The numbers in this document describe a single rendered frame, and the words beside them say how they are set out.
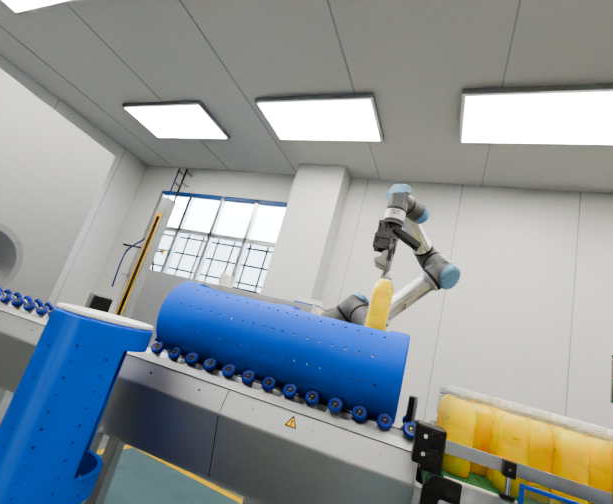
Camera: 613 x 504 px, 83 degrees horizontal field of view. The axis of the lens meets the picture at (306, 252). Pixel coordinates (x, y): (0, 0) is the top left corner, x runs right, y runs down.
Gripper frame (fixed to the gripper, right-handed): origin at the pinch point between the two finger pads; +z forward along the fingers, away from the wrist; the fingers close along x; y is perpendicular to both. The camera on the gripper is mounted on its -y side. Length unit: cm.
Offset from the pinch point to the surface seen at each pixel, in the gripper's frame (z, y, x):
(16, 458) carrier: 78, 72, 47
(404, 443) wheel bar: 50, -16, 12
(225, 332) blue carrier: 36, 46, 14
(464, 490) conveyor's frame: 53, -31, 23
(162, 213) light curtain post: -15, 131, -30
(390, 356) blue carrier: 27.9, -7.7, 13.4
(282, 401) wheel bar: 50, 21, 11
